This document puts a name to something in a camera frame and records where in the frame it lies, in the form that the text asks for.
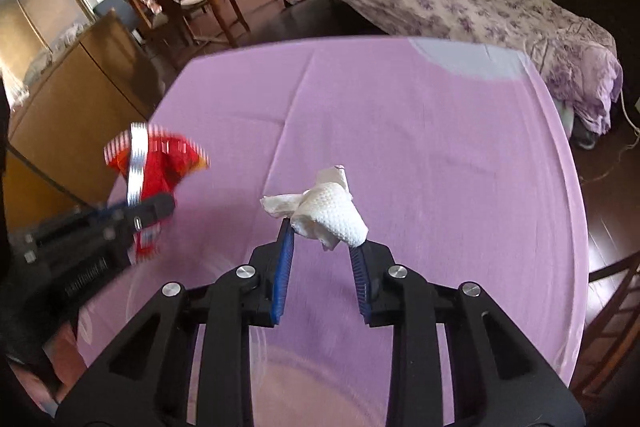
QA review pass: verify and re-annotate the white tissue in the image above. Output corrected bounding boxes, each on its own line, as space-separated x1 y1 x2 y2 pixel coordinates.
260 165 370 252

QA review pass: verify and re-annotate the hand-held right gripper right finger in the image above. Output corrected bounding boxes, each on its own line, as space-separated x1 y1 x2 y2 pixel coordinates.
348 241 586 427

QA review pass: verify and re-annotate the plain wooden chair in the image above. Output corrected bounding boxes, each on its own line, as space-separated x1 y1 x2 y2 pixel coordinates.
570 252 640 413

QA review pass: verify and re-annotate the white cable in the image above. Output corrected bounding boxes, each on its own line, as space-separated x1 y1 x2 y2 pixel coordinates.
580 82 640 182

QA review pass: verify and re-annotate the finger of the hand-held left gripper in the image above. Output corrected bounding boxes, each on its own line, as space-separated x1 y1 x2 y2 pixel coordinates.
95 195 177 243
75 201 130 223

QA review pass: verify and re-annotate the red snack bag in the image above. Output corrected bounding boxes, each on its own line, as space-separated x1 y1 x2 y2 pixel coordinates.
104 122 211 265

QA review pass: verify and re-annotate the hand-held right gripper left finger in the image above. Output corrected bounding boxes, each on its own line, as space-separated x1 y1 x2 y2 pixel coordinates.
55 219 296 427

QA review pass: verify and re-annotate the person's left hand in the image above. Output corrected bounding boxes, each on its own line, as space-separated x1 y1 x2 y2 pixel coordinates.
10 322 88 413

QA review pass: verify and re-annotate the purple tablecloth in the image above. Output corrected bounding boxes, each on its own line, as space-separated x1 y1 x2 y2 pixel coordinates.
75 36 588 427

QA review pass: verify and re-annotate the wooden cabinet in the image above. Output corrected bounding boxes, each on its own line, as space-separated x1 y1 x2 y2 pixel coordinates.
7 9 166 228

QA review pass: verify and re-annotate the grey blue chair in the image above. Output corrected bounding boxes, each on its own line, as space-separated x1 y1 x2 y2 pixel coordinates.
92 0 143 45

